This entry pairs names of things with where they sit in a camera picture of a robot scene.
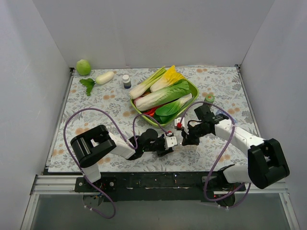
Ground green napa cabbage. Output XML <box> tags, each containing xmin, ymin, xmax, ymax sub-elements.
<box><xmin>135</xmin><ymin>80</ymin><xmax>190</xmax><ymax>111</ymax></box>

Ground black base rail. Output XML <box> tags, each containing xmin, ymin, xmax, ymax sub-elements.
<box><xmin>74</xmin><ymin>171</ymin><xmax>240</xmax><ymax>203</ymax></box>

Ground blue pill blister pack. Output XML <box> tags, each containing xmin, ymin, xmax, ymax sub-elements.
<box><xmin>215</xmin><ymin>109</ymin><xmax>237</xmax><ymax>124</ymax></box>

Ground leek white green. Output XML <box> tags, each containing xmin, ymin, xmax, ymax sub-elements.
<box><xmin>129</xmin><ymin>67</ymin><xmax>166</xmax><ymax>100</ymax></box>

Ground white blue pill bottle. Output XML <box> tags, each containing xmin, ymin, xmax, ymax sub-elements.
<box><xmin>122</xmin><ymin>74</ymin><xmax>131</xmax><ymax>89</ymax></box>

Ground yellow napa cabbage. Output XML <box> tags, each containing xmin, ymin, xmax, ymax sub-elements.
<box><xmin>150</xmin><ymin>65</ymin><xmax>185</xmax><ymax>92</ymax></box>

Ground green round cabbage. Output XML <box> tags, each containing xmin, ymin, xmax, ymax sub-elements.
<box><xmin>76</xmin><ymin>59</ymin><xmax>91</xmax><ymax>76</ymax></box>

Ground red chili peppers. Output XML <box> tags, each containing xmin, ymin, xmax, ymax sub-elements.
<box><xmin>143</xmin><ymin>106</ymin><xmax>158</xmax><ymax>117</ymax></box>

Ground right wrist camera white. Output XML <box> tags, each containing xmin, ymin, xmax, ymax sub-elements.
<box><xmin>174</xmin><ymin>117</ymin><xmax>186</xmax><ymax>130</ymax></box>

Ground green pill bottle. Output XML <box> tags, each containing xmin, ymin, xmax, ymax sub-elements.
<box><xmin>204</xmin><ymin>94</ymin><xmax>215</xmax><ymax>104</ymax></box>

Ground bok choy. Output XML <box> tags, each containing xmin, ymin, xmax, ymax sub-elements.
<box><xmin>154</xmin><ymin>93</ymin><xmax>193</xmax><ymax>124</ymax></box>

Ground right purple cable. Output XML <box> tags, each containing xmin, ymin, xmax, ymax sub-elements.
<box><xmin>178</xmin><ymin>102</ymin><xmax>252</xmax><ymax>208</ymax></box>

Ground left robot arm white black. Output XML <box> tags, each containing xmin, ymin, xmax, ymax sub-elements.
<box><xmin>71</xmin><ymin>125</ymin><xmax>177</xmax><ymax>192</ymax></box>

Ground floral patterned table mat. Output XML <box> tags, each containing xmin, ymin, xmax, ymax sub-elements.
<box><xmin>48</xmin><ymin>66</ymin><xmax>259</xmax><ymax>173</ymax></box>

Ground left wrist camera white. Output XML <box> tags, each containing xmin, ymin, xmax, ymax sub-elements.
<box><xmin>164</xmin><ymin>131</ymin><xmax>178</xmax><ymax>149</ymax></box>

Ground green plastic tray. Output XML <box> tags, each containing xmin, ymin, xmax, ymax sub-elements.
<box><xmin>130</xmin><ymin>80</ymin><xmax>199</xmax><ymax>127</ymax></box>

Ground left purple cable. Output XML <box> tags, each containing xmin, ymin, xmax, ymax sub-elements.
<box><xmin>64</xmin><ymin>107</ymin><xmax>172</xmax><ymax>219</ymax></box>

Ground white radish with leaves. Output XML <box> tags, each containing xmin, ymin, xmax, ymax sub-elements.
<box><xmin>79</xmin><ymin>71</ymin><xmax>115</xmax><ymax>96</ymax></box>

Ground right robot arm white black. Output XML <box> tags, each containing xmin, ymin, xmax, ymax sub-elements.
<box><xmin>180</xmin><ymin>104</ymin><xmax>290</xmax><ymax>191</ymax></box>

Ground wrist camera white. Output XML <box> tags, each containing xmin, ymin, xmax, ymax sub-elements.
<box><xmin>174</xmin><ymin>117</ymin><xmax>186</xmax><ymax>130</ymax></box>
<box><xmin>164</xmin><ymin>131</ymin><xmax>178</xmax><ymax>149</ymax></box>

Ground purple cable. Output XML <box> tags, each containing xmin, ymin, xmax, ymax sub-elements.
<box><xmin>64</xmin><ymin>107</ymin><xmax>172</xmax><ymax>219</ymax></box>
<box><xmin>178</xmin><ymin>102</ymin><xmax>252</xmax><ymax>208</ymax></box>

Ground clear weekly pill organizer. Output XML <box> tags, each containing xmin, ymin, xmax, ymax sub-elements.
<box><xmin>174</xmin><ymin>143</ymin><xmax>199</xmax><ymax>153</ymax></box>

